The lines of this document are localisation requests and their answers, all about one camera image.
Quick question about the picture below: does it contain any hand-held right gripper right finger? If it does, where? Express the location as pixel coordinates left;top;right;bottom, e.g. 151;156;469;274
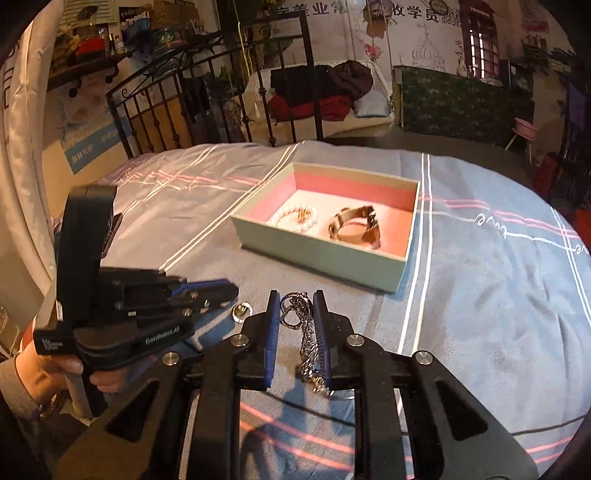
312;290;541;480

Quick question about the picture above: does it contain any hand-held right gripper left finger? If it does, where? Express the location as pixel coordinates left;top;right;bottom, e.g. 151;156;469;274
55;290;289;480

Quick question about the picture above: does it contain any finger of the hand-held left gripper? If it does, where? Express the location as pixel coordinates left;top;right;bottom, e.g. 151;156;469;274
113;281;239;324
99;267;222;298

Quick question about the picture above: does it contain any silver chain necklace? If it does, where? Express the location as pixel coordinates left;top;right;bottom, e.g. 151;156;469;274
279;292;335;398

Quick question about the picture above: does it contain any mint green jewelry box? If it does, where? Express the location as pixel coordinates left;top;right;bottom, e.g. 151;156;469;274
230;161;422;295

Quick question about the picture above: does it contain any person's left hand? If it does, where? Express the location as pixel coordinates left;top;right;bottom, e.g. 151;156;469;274
14;342;127;407

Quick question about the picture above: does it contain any white curtain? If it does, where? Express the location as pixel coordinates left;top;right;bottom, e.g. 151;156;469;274
0;0;70;296

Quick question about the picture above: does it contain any gold wristwatch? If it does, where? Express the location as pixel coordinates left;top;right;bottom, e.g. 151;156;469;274
328;205;383;250

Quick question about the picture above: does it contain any grey striped bedspread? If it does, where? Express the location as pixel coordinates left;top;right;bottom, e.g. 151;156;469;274
41;138;591;480

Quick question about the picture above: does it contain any red cloth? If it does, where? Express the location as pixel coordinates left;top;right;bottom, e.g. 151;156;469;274
76;39;107;58

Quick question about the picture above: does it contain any pile of clothes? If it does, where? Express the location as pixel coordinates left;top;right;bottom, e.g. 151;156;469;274
252;60;395;134

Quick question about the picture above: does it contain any red garment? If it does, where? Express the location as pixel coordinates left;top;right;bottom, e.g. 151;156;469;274
268;95;356;123

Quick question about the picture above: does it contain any teal round tin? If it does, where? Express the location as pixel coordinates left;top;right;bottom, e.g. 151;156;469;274
152;28;185;51

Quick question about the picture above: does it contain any light blue pillow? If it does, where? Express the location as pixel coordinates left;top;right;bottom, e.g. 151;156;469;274
353;97;389;118

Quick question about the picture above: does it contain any black garment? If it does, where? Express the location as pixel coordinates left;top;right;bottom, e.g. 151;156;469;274
270;67;333;100

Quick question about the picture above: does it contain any dark brown garment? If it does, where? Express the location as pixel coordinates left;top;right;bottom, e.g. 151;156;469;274
325;60;374;100

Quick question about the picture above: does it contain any green patterned panel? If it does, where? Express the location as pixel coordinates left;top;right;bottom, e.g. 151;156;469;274
399;65;536;148

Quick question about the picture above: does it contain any red bag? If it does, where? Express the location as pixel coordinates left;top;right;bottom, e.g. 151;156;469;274
536;154;565;195

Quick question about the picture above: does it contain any pink chair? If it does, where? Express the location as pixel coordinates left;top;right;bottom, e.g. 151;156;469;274
505;117;539;160

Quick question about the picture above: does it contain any blue wall poster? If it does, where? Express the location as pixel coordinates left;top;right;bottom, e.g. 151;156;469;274
62;122;122;175

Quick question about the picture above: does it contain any white pearl bracelet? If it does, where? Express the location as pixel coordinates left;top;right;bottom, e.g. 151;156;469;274
269;206;320;234

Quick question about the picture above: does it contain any wooden wall shelf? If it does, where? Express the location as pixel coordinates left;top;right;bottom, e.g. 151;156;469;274
46;51;134;97

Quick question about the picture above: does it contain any black iron bed frame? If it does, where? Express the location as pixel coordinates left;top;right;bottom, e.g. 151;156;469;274
105;9;324;158

